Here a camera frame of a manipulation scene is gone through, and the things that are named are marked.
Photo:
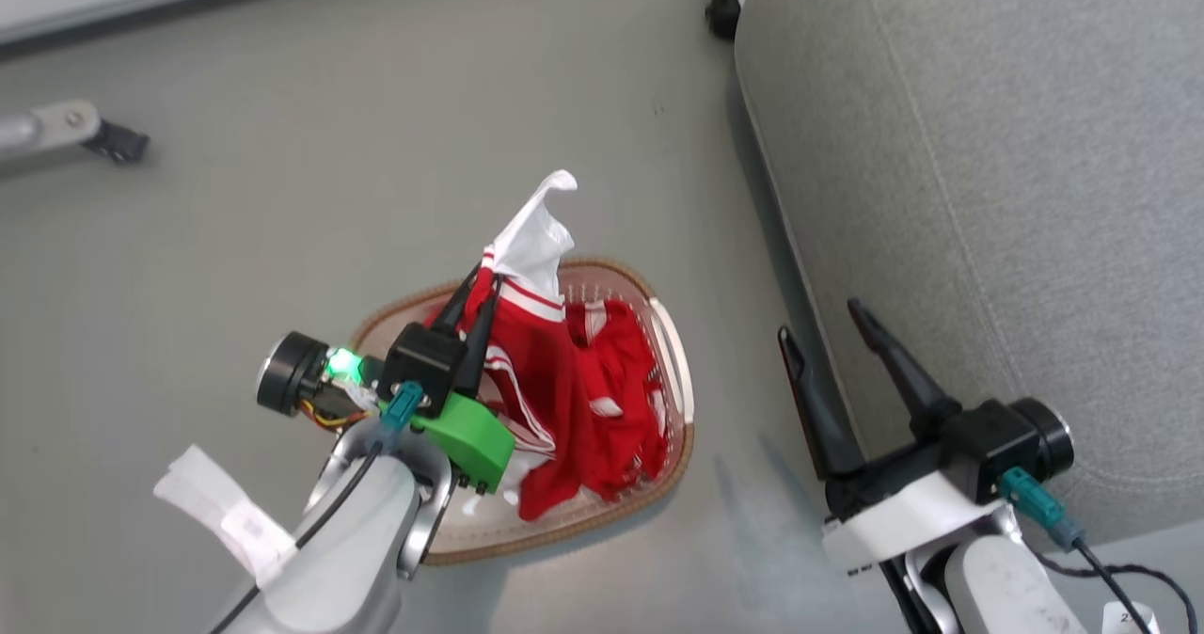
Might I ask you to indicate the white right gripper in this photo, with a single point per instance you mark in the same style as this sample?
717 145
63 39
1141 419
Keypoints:
903 521

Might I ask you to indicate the black flat caster foot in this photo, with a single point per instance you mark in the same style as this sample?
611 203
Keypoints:
118 143

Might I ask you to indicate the grey fabric sofa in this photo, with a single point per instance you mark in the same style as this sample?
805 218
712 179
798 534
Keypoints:
988 145

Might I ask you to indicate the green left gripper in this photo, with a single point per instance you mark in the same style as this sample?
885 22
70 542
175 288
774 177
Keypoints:
470 436

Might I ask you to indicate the cream perforated laundry basket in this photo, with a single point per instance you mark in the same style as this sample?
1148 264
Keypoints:
673 371

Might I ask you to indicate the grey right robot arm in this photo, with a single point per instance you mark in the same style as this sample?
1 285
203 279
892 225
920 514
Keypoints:
997 587

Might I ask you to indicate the red basketball jersey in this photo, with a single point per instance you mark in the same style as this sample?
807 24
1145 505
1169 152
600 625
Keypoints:
564 399

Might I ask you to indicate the black round caster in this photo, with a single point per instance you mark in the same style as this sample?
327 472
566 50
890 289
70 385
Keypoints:
722 15

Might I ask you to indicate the grey partition frame long foot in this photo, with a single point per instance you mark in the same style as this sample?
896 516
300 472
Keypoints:
56 124

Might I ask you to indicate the white tape label on arm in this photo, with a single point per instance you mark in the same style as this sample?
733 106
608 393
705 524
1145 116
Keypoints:
226 512

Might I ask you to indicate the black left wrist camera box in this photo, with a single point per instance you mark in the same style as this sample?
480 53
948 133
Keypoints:
423 361

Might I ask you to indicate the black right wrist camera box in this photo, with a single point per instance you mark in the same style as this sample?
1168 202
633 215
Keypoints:
988 446

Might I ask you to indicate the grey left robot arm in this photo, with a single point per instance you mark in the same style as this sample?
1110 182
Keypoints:
357 540

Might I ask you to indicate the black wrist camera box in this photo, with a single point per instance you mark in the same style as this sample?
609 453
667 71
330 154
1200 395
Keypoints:
423 361
988 446

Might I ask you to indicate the grey partition base rail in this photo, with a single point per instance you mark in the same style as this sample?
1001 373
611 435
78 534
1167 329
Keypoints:
94 19

